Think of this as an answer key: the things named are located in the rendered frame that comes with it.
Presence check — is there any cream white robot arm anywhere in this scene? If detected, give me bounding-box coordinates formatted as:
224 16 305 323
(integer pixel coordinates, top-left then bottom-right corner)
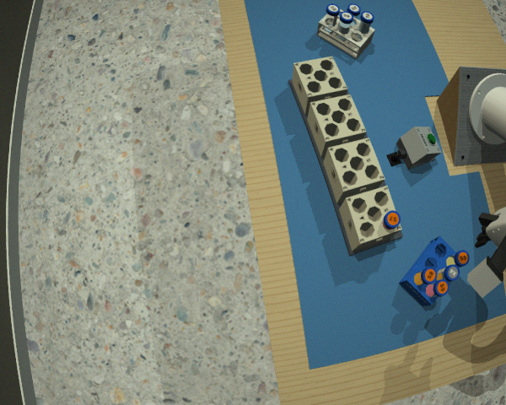
467 73 506 298

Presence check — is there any blue bench mat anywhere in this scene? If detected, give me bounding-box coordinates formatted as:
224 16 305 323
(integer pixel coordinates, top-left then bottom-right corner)
245 0 506 370

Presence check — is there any blue tube rack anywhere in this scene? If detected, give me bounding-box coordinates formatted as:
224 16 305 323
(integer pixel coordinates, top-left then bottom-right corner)
399 236 456 306

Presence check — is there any small grey sloped desk with green button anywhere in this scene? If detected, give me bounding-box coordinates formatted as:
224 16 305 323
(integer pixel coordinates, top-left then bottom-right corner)
386 127 442 170

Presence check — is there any sample tube with blue cap and orange dot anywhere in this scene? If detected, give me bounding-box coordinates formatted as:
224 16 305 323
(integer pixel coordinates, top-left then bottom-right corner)
382 210 401 230

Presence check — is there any beige tube rack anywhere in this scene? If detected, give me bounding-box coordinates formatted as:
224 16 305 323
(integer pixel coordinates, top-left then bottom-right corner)
317 15 375 59

